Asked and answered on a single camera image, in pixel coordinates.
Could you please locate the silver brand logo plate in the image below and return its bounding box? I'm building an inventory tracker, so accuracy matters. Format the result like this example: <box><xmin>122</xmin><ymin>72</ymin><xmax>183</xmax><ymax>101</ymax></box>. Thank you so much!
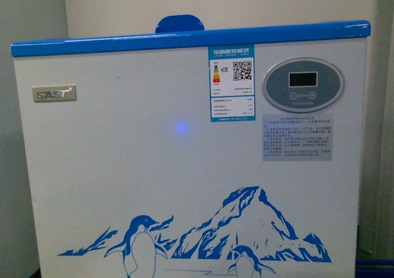
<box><xmin>32</xmin><ymin>85</ymin><xmax>77</xmax><ymax>103</ymax></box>

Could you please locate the grey instruction sticker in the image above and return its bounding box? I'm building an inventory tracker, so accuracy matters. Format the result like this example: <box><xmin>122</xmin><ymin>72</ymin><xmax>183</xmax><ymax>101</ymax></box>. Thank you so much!
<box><xmin>262</xmin><ymin>113</ymin><xmax>334</xmax><ymax>162</ymax></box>

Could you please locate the oval grey control panel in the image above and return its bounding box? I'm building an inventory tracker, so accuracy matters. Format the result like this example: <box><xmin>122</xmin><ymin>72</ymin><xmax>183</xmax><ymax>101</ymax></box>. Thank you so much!
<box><xmin>262</xmin><ymin>57</ymin><xmax>345</xmax><ymax>114</ymax></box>

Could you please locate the blue freezer lid handle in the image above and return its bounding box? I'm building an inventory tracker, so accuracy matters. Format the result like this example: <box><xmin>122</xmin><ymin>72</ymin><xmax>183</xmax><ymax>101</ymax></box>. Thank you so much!
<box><xmin>155</xmin><ymin>14</ymin><xmax>205</xmax><ymax>33</ymax></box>

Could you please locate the blue energy label sticker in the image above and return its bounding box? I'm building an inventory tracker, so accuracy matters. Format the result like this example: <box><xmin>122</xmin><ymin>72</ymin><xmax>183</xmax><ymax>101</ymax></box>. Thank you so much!
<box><xmin>208</xmin><ymin>44</ymin><xmax>255</xmax><ymax>122</ymax></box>

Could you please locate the white blue chest freezer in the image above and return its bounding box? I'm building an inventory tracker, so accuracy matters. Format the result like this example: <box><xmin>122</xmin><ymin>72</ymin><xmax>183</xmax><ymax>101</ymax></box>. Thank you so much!
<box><xmin>10</xmin><ymin>20</ymin><xmax>371</xmax><ymax>277</ymax></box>

